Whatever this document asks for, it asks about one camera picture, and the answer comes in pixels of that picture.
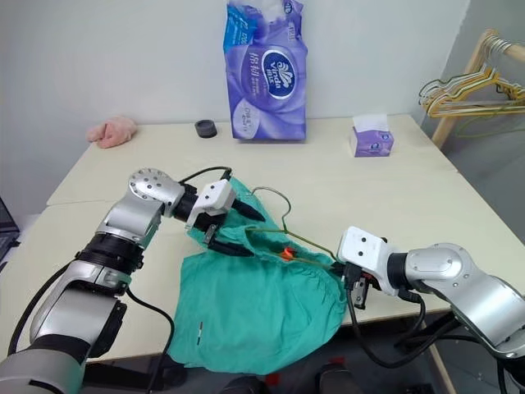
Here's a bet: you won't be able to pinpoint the green shorts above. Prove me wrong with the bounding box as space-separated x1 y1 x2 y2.
167 175 350 376

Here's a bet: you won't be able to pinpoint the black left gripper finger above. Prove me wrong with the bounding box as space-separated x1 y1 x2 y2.
206 238 257 259
232 198 266 221

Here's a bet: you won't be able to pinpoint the small purple tissue box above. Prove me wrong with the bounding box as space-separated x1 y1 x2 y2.
348 113 396 159

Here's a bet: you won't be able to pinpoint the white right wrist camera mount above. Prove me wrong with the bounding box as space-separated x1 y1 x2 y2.
336 226 401 297

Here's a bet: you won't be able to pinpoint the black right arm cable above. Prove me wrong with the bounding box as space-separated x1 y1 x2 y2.
343 270 428 369

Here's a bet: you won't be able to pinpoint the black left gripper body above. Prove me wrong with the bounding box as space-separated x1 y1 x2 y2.
191 199 243 245

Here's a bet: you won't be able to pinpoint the large purple tissue pack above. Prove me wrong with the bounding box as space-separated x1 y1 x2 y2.
222 0 310 144

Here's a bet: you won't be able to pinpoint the hangers on wooden rack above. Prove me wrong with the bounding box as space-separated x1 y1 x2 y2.
431 28 525 150

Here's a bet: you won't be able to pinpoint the pink cloth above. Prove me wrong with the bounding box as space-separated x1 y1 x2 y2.
85 115 139 150

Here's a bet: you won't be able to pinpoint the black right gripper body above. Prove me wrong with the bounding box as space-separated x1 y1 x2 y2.
344 264 383 297

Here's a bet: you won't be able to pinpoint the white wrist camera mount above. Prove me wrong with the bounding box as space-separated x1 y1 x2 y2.
185 178 237 229
336 226 401 297

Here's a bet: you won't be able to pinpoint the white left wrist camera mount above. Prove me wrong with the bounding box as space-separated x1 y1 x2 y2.
185 178 237 229

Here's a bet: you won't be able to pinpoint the olive wire hanger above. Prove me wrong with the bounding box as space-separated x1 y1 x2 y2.
244 186 340 273

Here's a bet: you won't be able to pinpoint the dark rounded shape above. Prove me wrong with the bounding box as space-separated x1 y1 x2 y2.
317 362 363 394

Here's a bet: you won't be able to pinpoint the grey laptop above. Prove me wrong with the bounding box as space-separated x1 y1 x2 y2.
0 195 21 264

